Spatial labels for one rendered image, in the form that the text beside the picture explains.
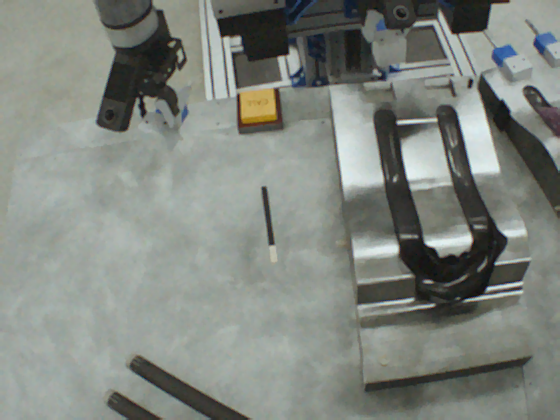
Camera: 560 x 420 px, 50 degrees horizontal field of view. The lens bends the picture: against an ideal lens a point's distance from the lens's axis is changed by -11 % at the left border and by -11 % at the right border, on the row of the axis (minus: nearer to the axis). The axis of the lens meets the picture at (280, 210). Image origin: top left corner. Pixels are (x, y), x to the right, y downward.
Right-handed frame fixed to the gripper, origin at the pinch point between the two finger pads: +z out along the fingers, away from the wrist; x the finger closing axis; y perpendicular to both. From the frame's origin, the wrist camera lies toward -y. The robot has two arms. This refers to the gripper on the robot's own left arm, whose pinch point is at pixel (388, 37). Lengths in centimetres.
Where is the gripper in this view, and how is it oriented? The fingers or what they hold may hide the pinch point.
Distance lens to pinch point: 111.8
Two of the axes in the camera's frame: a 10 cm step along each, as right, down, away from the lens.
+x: -9.7, 2.3, -0.2
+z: 0.9, 4.6, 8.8
